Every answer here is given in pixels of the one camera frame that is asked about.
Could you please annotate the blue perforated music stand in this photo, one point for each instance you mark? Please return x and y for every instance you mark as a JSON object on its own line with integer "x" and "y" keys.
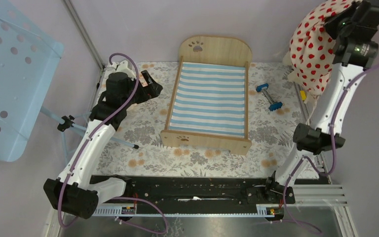
{"x": 29, "y": 58}

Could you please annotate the grey cable duct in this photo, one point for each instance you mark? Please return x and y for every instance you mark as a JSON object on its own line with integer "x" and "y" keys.
{"x": 121, "y": 211}

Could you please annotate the blue dumbbell toy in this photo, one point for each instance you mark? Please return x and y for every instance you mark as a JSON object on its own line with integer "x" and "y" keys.
{"x": 273, "y": 105}

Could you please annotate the wooden pet bed frame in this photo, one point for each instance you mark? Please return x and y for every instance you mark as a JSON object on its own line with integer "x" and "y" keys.
{"x": 214, "y": 50}

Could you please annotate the blue striped mattress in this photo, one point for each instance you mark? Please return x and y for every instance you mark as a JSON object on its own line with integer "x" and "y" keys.
{"x": 210, "y": 99}

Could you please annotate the red strawberry print duvet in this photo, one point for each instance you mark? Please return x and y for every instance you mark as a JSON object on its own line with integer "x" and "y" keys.
{"x": 311, "y": 49}

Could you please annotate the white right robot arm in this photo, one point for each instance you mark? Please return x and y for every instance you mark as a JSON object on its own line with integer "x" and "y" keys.
{"x": 354, "y": 55}

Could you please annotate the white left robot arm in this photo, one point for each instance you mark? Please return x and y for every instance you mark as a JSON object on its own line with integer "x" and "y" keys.
{"x": 72, "y": 191}

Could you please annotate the floral table mat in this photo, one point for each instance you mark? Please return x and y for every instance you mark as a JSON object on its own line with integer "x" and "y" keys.
{"x": 270, "y": 132}

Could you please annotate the yellow clip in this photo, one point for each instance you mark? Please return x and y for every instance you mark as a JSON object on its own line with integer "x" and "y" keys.
{"x": 303, "y": 95}

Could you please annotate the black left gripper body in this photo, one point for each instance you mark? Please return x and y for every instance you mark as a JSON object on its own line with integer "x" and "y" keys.
{"x": 145, "y": 93}

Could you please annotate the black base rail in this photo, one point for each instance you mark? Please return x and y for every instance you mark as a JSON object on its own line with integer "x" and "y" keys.
{"x": 201, "y": 195}

